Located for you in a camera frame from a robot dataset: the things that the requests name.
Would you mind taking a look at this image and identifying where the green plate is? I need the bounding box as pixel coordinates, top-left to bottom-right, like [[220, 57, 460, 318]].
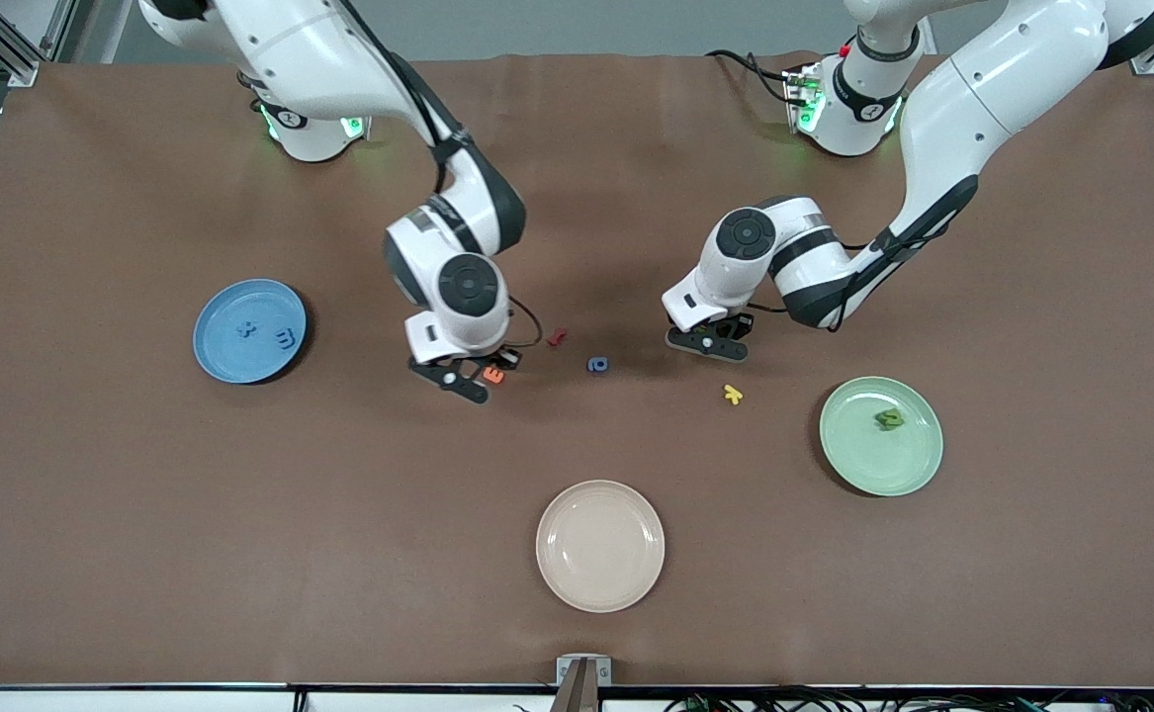
[[819, 376, 944, 497]]

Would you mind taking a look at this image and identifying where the blue plate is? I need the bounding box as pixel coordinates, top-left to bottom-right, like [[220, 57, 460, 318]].
[[192, 278, 309, 386]]

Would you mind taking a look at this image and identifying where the beige plate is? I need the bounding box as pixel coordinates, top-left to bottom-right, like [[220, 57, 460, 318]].
[[535, 480, 666, 614]]

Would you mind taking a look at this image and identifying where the brown table cover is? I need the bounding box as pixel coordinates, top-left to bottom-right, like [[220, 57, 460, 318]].
[[0, 51, 1154, 690]]

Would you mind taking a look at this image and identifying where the black base cable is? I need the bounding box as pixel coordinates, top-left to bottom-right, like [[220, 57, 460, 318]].
[[705, 47, 797, 105]]

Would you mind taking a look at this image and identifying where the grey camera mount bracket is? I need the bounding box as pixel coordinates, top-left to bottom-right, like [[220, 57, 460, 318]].
[[549, 655, 613, 712]]

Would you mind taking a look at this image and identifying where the white table edge rail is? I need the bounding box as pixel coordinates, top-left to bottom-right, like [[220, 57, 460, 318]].
[[0, 684, 1154, 712]]

